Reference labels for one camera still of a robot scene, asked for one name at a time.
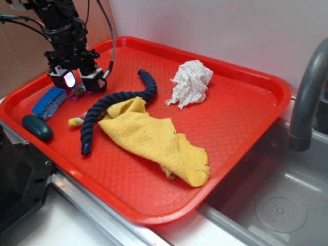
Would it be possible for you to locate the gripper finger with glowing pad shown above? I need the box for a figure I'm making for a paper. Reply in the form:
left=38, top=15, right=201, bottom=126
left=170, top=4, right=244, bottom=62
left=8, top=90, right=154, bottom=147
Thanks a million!
left=81, top=68, right=107, bottom=92
left=47, top=65, right=76, bottom=90

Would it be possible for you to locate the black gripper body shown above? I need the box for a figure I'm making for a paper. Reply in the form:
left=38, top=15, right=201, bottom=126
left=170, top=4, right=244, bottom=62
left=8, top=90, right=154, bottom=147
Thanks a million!
left=44, top=38, right=100, bottom=74

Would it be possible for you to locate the brown wood chip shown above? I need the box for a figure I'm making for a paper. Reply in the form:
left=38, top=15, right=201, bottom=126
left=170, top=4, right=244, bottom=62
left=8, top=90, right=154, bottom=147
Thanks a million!
left=70, top=87, right=86, bottom=98

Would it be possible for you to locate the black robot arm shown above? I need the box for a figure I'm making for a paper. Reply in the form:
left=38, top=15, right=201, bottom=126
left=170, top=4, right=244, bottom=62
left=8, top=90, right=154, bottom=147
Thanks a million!
left=23, top=1, right=107, bottom=92

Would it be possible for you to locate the blue sponge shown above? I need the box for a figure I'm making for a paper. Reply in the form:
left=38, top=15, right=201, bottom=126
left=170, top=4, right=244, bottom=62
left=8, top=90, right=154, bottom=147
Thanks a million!
left=31, top=87, right=67, bottom=120

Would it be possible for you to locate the dark green oval stone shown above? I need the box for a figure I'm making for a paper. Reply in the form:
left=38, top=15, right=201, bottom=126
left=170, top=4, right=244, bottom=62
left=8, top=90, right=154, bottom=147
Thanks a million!
left=21, top=114, right=54, bottom=141

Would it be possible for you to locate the yellow microfiber cloth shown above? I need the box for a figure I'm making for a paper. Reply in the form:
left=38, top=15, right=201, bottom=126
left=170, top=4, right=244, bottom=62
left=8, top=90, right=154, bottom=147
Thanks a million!
left=98, top=97, right=210, bottom=188

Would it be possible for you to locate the crumpled white paper towel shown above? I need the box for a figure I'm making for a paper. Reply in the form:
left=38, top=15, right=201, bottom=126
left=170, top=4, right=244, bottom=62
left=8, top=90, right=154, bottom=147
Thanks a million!
left=165, top=60, right=214, bottom=110

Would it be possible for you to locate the red plastic tray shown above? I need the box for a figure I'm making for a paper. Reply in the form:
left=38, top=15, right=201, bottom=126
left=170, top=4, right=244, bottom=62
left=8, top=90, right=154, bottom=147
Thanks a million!
left=1, top=37, right=291, bottom=226

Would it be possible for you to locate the grey toy faucet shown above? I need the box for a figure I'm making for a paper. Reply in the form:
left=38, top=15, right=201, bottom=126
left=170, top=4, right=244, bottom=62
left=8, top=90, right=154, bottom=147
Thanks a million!
left=289, top=39, right=327, bottom=151

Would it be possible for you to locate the grey plastic sink basin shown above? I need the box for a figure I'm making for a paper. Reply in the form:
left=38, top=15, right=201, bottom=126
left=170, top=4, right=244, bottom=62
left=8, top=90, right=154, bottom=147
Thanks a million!
left=199, top=120, right=327, bottom=245

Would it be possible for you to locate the dark navy rope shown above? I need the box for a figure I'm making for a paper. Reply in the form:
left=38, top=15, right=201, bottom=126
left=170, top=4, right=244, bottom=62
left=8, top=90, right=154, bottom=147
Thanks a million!
left=80, top=69, right=158, bottom=156

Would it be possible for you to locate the braided grey cable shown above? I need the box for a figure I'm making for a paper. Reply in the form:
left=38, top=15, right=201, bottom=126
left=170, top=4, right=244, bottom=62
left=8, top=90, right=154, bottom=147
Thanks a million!
left=96, top=0, right=116, bottom=80

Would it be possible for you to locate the multicolour pastel rope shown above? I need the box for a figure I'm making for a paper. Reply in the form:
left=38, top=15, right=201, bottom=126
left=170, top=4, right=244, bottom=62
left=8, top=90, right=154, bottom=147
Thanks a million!
left=68, top=111, right=89, bottom=128

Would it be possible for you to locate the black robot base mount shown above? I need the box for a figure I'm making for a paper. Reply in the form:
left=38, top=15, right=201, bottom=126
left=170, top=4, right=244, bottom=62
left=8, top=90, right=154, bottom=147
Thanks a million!
left=1, top=127, right=54, bottom=236

